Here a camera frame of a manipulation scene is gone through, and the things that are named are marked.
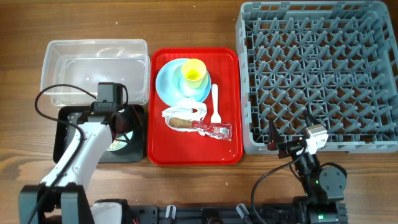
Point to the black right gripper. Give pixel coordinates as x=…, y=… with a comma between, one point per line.
x=289, y=148

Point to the red plastic tray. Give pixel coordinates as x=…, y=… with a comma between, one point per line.
x=167, y=147

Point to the clear plastic storage box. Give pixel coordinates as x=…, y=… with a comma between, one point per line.
x=88, y=62

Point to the red ketchup sachet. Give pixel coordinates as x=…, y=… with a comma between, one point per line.
x=221, y=131

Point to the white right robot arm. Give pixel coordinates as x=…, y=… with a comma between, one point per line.
x=323, y=184

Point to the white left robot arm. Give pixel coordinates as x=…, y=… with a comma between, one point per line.
x=61, y=195

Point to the black tray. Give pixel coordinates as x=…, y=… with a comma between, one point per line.
x=133, y=152

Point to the light blue bowl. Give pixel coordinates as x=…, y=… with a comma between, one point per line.
x=179, y=83

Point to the yellow plastic cup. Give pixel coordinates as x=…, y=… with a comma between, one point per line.
x=194, y=71

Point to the white napkin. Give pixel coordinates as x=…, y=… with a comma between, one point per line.
x=189, y=109

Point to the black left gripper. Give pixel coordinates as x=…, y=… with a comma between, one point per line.
x=129, y=112

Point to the grey-blue dishwasher rack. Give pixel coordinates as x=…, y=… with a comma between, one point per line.
x=336, y=60

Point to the mint green bowl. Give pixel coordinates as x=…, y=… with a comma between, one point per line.
x=121, y=141

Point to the light blue plate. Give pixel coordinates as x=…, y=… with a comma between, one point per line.
x=165, y=87

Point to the white plastic spoon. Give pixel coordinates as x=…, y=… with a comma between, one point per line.
x=215, y=117

